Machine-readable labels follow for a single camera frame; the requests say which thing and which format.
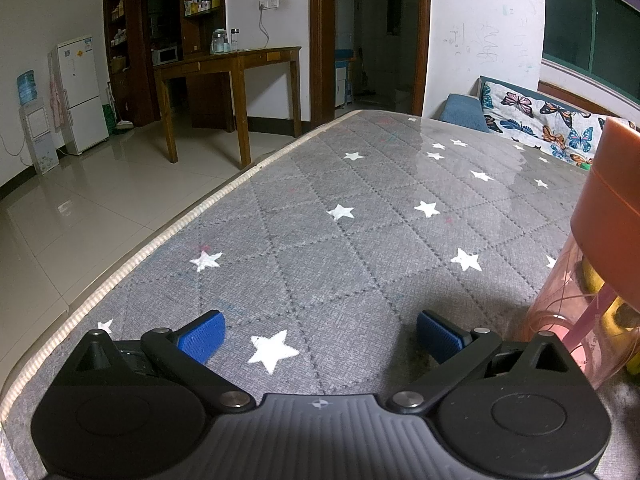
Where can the wooden shelf cabinet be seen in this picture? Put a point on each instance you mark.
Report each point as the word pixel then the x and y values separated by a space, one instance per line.
pixel 200 25

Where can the blue sofa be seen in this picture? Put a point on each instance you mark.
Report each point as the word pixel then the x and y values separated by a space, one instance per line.
pixel 462 110

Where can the butterfly print blanket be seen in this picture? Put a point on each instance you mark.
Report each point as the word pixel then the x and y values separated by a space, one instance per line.
pixel 540 120

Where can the glass water jug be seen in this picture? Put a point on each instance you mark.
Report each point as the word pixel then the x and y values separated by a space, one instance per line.
pixel 219 42

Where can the pink water bottle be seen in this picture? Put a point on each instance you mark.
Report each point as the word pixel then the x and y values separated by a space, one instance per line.
pixel 610 200

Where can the broom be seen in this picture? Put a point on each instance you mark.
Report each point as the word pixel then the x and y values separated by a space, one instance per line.
pixel 120 125

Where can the dark window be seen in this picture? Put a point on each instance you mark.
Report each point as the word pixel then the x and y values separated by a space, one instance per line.
pixel 590 20

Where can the pink hanging cloth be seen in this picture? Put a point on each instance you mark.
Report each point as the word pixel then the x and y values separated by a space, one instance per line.
pixel 56 102

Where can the white refrigerator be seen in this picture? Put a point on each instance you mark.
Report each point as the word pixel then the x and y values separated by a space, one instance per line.
pixel 80 100

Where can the grey star-print table cover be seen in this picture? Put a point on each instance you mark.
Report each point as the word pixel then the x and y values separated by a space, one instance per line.
pixel 300 240

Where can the white wall socket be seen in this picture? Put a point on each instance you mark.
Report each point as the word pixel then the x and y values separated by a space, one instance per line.
pixel 268 3

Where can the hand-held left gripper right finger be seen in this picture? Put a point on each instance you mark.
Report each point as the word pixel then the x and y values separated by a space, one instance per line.
pixel 441 336

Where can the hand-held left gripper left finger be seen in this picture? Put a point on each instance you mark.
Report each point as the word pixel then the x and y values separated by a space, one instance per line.
pixel 202 336

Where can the white microwave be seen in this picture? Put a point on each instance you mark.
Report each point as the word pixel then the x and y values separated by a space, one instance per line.
pixel 166 55

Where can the glass bottle with black cap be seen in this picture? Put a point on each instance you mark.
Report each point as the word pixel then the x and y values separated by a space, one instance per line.
pixel 235 40

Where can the water dispenser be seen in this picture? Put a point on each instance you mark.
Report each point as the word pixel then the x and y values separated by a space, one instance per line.
pixel 37 130

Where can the wooden side table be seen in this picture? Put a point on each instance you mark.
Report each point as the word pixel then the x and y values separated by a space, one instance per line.
pixel 225 60

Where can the wooden door frame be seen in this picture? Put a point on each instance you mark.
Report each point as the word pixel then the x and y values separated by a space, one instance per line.
pixel 317 35

